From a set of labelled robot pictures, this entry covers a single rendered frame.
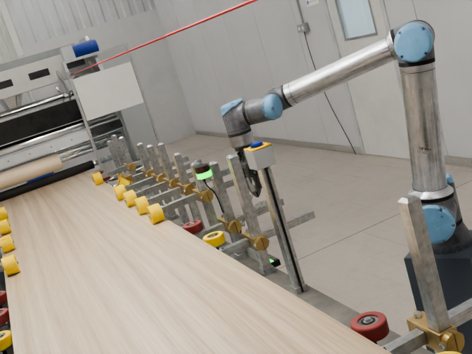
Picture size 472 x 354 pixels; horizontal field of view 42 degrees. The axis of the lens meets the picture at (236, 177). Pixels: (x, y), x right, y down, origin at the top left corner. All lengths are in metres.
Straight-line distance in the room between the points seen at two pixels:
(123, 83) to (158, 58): 6.65
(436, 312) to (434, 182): 0.79
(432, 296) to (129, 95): 3.82
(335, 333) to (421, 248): 0.26
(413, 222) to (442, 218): 0.81
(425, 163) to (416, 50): 0.38
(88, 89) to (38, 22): 6.46
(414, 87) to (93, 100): 3.23
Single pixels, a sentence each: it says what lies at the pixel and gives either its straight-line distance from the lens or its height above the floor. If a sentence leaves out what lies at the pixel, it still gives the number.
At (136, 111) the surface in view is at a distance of 4.96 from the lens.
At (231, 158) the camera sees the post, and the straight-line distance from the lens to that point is 2.21.
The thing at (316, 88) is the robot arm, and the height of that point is 1.30.
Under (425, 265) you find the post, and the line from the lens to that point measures 1.40.
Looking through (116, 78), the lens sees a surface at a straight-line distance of 4.93.
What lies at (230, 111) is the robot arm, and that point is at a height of 1.32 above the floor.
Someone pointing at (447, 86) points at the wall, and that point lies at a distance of 5.27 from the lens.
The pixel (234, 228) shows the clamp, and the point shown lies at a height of 0.84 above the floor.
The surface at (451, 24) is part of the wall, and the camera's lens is 5.07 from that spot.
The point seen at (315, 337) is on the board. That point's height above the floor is 0.90.
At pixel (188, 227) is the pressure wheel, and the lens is 2.49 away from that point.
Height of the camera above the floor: 1.58
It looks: 13 degrees down
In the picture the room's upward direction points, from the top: 17 degrees counter-clockwise
